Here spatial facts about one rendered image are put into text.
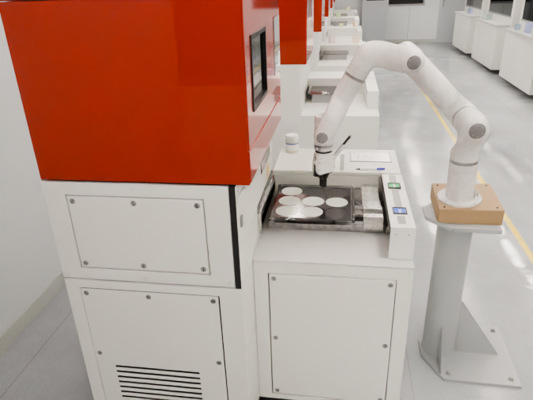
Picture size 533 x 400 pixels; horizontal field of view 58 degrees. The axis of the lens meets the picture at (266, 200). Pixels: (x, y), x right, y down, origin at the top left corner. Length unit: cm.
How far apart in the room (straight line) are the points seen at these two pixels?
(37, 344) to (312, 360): 162
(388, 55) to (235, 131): 77
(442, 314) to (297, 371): 81
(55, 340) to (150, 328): 118
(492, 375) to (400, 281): 97
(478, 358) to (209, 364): 145
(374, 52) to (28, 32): 123
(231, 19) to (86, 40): 45
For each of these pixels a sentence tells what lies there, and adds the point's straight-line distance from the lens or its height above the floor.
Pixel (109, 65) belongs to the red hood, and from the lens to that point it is 160.
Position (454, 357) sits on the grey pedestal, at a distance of 281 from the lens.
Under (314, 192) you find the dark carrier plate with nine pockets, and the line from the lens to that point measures 232.
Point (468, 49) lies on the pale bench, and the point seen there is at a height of 17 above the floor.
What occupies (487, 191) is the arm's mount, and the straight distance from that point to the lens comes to 247.
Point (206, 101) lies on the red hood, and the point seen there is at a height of 150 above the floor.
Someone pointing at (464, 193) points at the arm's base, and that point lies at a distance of 230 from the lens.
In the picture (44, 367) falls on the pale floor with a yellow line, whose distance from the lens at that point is 296.
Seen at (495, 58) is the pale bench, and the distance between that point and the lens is 1060.
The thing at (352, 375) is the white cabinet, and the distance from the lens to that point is 226.
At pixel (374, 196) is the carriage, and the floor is 88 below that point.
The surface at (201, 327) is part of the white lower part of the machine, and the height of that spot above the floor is 63.
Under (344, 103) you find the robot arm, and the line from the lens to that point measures 206.
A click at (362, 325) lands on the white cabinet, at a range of 207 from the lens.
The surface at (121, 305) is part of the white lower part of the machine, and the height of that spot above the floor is 71.
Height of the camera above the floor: 184
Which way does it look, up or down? 25 degrees down
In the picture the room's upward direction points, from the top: 2 degrees counter-clockwise
